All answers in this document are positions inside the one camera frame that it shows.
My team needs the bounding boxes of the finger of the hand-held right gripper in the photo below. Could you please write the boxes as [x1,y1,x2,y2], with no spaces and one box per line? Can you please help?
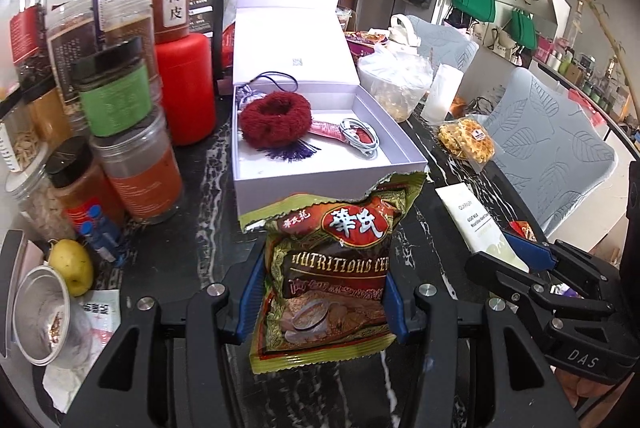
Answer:
[501,231,619,300]
[464,251,567,320]

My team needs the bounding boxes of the spice bottle with black lid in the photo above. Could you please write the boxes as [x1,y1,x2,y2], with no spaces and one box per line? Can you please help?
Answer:
[44,135,127,235]

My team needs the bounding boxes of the pink food tray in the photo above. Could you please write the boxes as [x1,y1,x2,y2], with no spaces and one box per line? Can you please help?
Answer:
[344,30,389,60]

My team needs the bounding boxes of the red canister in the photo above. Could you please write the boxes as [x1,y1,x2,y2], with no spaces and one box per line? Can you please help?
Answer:
[155,33,217,147]

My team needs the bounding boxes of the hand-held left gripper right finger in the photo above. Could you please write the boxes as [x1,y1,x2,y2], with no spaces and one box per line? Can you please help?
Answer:
[382,274,572,428]

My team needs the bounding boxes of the jar with red label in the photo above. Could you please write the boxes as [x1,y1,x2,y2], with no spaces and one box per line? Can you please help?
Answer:
[9,0,52,85]

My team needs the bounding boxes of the plastic bag with food bowl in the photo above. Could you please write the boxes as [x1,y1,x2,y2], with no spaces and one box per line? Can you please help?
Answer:
[357,42,434,122]

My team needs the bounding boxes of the jar with brown contents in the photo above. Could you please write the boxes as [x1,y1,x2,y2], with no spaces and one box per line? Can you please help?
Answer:
[100,0,157,55]

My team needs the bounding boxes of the white cream tube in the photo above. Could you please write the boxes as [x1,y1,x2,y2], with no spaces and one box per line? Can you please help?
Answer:
[434,182,534,272]

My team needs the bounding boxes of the black pouch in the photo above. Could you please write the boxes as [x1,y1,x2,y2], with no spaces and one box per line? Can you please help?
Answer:
[190,0,227,85]

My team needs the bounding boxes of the bamboo pole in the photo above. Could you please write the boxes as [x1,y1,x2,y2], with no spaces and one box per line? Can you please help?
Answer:
[564,0,640,75]

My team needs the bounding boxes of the large jar with orange contents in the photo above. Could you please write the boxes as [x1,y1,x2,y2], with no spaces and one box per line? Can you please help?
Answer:
[90,110,185,225]

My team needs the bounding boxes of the white gift box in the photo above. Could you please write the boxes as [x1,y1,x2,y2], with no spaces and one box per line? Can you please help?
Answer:
[231,0,429,220]

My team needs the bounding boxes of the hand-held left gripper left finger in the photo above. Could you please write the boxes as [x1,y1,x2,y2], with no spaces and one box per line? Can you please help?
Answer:
[60,254,266,428]

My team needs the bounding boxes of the row of small bottles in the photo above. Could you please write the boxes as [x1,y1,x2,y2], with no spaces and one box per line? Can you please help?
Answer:
[532,35,632,110]

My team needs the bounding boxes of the waffle packet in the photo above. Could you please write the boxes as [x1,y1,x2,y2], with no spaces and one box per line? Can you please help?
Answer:
[437,117,497,167]

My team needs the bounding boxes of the jar of pale flakes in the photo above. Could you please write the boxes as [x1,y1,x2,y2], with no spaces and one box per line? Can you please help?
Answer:
[7,170,77,242]

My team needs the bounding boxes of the red furry scrunchie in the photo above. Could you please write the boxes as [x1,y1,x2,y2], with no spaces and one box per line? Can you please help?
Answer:
[238,91,314,147]

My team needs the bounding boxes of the white cable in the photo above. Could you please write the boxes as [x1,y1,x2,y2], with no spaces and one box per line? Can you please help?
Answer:
[338,117,379,160]

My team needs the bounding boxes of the person's right hand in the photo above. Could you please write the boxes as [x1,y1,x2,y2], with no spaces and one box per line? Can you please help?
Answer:
[551,364,617,412]

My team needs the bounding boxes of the large grey chair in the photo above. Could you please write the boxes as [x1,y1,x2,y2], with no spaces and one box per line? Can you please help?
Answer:
[479,66,617,240]

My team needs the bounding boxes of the pink snack packet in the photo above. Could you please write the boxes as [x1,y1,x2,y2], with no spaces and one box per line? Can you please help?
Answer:
[311,120,352,142]

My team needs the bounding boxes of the jar with dark contents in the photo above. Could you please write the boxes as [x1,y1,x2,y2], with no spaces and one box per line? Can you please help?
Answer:
[45,0,99,100]

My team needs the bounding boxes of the blue capped vials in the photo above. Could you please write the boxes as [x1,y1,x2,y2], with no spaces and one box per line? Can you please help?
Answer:
[79,202,127,265]

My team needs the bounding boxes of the white cloth bag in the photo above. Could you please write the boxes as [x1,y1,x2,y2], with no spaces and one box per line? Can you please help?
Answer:
[387,13,422,47]

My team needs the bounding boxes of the orange snack packet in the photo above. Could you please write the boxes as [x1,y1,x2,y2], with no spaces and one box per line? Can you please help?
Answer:
[509,220,539,242]

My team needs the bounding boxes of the green label jar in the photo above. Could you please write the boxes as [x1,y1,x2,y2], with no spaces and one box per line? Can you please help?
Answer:
[72,35,154,139]

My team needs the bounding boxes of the yellow lemon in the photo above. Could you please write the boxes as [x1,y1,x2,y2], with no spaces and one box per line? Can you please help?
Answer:
[47,238,96,298]

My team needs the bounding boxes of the jar with white label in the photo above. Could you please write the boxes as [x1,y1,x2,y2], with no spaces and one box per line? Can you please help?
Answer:
[147,0,194,45]

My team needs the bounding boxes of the crumpled white printed wrapper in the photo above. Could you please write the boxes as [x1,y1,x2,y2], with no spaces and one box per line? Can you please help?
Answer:
[42,288,122,415]

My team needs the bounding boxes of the green and red cereal packet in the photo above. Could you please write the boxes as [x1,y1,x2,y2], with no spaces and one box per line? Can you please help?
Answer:
[237,170,429,377]

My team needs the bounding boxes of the jar of pale seeds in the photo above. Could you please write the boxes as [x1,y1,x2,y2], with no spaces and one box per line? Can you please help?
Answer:
[0,85,52,172]

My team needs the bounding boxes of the small grey chair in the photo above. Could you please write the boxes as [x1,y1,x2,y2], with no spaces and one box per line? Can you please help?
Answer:
[404,14,479,75]

